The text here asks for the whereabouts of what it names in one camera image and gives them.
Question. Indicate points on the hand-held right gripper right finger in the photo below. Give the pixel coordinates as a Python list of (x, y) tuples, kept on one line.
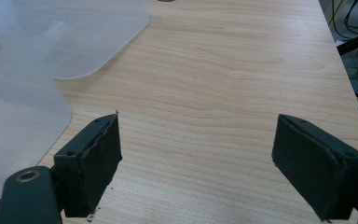
[(317, 168)]

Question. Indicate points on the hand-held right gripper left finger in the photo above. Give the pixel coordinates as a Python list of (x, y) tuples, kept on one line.
[(87, 168)]

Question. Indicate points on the translucent plastic sheet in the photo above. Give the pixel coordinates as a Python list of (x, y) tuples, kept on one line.
[(15, 118), (84, 37)]

